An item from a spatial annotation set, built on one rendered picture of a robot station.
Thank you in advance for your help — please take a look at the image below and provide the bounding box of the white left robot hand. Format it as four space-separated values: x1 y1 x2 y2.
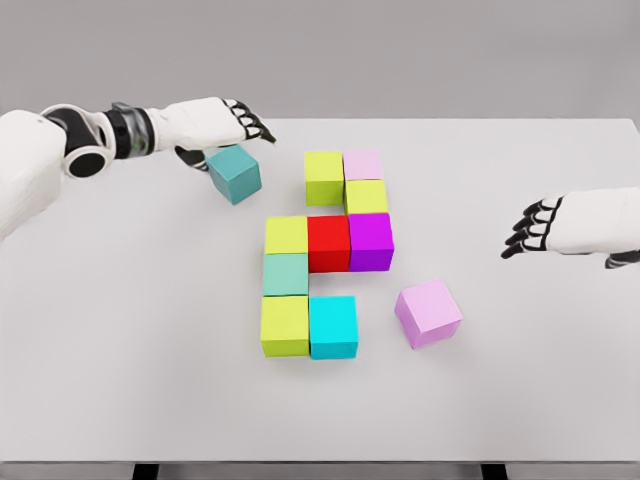
166 96 278 173

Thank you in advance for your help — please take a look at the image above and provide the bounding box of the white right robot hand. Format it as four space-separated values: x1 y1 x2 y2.
500 189 627 270

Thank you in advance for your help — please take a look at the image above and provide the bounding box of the teal cube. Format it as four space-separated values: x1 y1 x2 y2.
204 143 263 206

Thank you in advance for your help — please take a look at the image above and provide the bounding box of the yellow-green cube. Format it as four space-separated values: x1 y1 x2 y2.
264 215 310 256
260 294 311 359
343 178 390 216
303 151 346 207

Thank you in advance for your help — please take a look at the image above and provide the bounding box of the light pink cube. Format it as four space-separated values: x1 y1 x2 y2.
342 148 385 182
394 277 464 351

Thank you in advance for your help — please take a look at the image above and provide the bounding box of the red cube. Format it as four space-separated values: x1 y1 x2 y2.
306 215 352 274

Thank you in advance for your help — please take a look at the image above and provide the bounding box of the mint green cube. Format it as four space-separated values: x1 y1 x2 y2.
262 252 311 298

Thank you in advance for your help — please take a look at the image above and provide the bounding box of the purple cube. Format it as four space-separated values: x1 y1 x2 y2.
347 212 395 273

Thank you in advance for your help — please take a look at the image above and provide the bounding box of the cyan cube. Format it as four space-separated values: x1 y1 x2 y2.
308 295 360 361

